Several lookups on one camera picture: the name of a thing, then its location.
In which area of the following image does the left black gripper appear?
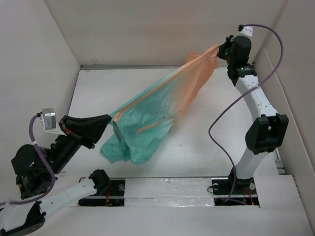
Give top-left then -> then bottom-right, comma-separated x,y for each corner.
48,114 -> 114,173

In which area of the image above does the orange and teal jacket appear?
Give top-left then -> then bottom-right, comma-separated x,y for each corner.
100,46 -> 219,165

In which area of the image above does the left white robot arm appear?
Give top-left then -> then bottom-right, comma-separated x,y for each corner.
0,108 -> 111,236

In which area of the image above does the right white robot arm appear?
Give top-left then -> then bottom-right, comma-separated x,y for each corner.
217,35 -> 289,194

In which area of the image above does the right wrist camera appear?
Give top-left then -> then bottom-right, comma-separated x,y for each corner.
237,25 -> 253,38

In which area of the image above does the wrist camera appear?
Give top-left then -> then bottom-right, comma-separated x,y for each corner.
237,25 -> 253,38
40,108 -> 59,134

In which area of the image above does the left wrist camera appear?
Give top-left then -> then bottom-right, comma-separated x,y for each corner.
40,108 -> 59,134

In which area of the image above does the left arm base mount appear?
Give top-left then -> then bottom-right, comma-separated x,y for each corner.
78,179 -> 126,207

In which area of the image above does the metal rail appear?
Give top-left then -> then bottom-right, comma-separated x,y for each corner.
81,194 -> 258,200

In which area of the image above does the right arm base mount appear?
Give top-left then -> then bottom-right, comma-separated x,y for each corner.
207,177 -> 259,206

